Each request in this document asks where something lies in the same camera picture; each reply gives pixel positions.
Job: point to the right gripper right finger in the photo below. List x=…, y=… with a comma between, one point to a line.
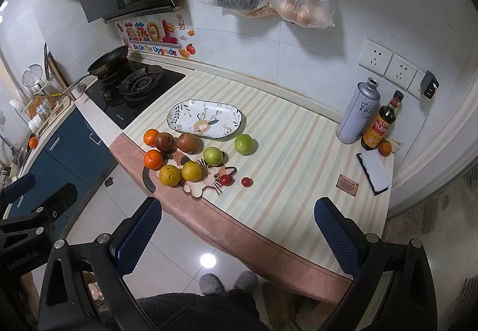
x=392, y=287

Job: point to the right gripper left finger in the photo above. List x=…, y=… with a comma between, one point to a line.
x=66, y=300

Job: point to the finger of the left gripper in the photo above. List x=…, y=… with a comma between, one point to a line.
x=17, y=189
x=56, y=200

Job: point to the orange tangerine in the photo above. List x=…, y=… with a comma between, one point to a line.
x=153, y=159
x=149, y=137

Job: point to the yellow orange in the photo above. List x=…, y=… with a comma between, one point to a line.
x=170, y=175
x=192, y=171

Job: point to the dark red apple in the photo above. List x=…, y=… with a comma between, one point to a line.
x=164, y=142

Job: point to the red cherry tomato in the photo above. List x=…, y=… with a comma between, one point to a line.
x=246, y=181
x=225, y=180

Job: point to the green apple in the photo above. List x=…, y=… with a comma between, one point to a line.
x=244, y=144
x=213, y=156

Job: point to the small orange on counter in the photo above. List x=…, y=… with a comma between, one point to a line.
x=33, y=142

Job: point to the blue kitchen cabinet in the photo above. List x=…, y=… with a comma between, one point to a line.
x=75, y=154

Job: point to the dish rack with utensils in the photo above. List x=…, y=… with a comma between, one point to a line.
x=41, y=92

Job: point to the small brown card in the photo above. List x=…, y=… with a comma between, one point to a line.
x=347, y=185

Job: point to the black white notebook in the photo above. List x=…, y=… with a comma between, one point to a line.
x=375, y=171

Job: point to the grey slipper left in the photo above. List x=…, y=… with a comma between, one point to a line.
x=209, y=284

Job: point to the grey slipper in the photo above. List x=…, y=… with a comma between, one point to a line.
x=247, y=281
x=209, y=284

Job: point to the black gas stove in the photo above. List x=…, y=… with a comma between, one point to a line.
x=123, y=95

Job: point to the small orange by bottle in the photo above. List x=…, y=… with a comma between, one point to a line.
x=385, y=148

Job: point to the grey slipper right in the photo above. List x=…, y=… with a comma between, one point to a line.
x=247, y=281

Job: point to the cat shaped coaster mat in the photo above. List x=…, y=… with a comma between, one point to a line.
x=211, y=174

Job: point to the brown sauce bottle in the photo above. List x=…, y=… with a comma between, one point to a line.
x=386, y=116

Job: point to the black frying pan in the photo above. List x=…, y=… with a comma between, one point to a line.
x=106, y=64

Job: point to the floral oval ceramic plate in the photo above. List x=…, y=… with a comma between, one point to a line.
x=208, y=119

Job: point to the striped table cloth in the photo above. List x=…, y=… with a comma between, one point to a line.
x=270, y=225

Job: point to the black plug adapter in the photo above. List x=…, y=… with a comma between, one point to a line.
x=429, y=85

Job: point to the colourful wall sticker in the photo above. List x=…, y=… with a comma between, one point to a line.
x=168, y=34

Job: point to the white wall socket middle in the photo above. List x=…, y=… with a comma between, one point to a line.
x=400, y=72

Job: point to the white wall socket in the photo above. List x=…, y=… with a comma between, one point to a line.
x=374, y=57
x=400, y=72

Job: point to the white wall socket left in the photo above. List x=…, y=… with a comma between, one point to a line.
x=374, y=57

